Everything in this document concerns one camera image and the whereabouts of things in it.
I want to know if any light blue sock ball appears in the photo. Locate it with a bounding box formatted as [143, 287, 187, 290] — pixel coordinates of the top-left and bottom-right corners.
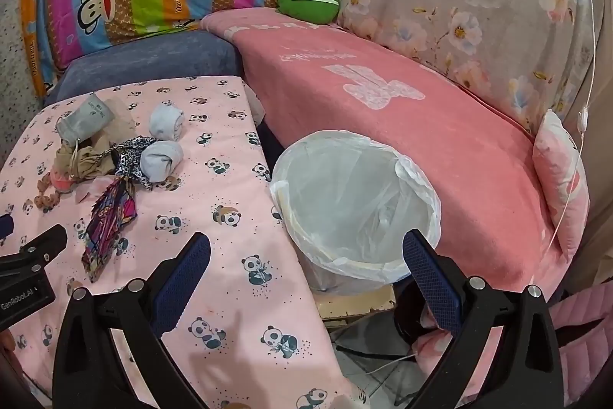
[149, 105, 186, 141]
[140, 140, 184, 184]

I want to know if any pink padded cloth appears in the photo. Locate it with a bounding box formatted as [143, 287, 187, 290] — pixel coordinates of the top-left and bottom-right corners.
[551, 289, 613, 395]

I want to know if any white cable with switch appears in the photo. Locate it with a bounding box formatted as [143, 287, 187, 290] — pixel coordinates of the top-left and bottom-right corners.
[546, 0, 599, 256]

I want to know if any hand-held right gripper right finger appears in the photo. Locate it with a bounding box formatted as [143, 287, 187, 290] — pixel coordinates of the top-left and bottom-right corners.
[402, 229, 566, 409]

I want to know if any leopard print scarf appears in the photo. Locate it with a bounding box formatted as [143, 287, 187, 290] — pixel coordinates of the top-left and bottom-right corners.
[108, 136, 156, 192]

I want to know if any pink panda print tablecloth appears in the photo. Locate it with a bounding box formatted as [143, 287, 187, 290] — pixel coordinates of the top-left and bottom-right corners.
[0, 76, 369, 409]

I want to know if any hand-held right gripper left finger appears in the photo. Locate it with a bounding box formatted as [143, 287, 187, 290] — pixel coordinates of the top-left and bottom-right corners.
[52, 232, 211, 409]

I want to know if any blue sofa cushion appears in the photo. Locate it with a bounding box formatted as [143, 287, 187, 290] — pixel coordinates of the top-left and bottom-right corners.
[45, 28, 245, 108]

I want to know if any pink watermelon plush pad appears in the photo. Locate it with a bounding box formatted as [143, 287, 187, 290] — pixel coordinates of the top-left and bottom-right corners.
[52, 172, 77, 195]

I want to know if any pink blanket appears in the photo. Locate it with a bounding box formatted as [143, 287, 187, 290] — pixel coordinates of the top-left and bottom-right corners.
[198, 9, 566, 299]

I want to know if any colourful patterned cloth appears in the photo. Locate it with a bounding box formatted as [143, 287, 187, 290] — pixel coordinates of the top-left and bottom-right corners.
[81, 176, 139, 284]

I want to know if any pink pillow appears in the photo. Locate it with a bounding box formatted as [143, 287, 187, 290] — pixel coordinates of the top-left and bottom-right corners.
[533, 109, 591, 263]

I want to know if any black floor cable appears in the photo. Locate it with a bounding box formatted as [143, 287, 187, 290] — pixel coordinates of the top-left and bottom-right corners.
[335, 342, 417, 364]

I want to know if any white waste bin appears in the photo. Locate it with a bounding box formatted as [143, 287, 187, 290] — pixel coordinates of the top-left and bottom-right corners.
[282, 184, 413, 295]

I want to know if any beige cloth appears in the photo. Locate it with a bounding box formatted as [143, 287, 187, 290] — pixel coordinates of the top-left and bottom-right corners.
[54, 133, 120, 181]

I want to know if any green check mark cushion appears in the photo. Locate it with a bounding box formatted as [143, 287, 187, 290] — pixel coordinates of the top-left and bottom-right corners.
[279, 0, 341, 26]

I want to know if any grey sock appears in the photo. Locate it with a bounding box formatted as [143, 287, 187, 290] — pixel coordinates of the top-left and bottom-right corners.
[56, 92, 116, 140]

